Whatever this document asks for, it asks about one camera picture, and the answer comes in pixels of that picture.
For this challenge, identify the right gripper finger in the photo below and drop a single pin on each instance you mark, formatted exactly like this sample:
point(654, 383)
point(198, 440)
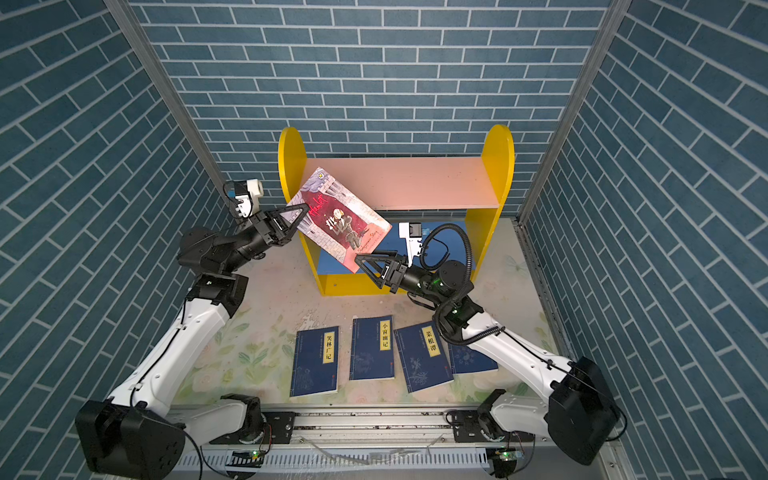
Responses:
point(376, 274)
point(377, 260)

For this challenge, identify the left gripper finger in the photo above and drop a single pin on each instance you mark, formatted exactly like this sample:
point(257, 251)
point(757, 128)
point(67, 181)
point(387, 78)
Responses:
point(287, 218)
point(283, 233)

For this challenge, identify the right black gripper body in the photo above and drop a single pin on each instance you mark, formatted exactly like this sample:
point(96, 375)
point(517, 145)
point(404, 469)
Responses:
point(412, 280)

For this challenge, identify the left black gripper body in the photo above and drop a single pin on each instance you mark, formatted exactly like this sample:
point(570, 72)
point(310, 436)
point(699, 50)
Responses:
point(256, 237)

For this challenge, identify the Hamlet picture book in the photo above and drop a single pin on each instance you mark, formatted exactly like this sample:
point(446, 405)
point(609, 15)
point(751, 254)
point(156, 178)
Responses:
point(337, 220)

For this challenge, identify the navy book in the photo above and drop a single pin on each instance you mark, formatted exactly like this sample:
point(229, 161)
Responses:
point(422, 356)
point(315, 362)
point(372, 350)
point(464, 360)

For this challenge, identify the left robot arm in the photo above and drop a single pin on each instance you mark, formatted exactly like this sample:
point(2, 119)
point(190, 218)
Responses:
point(174, 348)

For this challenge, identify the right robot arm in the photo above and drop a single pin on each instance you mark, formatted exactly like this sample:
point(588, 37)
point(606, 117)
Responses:
point(540, 372)

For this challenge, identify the yellow pink blue bookshelf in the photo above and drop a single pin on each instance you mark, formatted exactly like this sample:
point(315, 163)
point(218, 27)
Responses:
point(477, 185)

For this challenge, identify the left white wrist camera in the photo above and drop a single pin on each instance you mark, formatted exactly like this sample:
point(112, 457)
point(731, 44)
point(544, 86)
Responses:
point(243, 196)

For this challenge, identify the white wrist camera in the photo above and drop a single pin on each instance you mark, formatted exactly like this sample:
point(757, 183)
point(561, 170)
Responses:
point(411, 233)
point(243, 196)

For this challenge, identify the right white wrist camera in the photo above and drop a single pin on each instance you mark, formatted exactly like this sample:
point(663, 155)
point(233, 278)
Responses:
point(411, 233)

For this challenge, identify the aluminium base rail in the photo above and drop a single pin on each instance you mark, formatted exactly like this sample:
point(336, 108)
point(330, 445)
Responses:
point(402, 427)

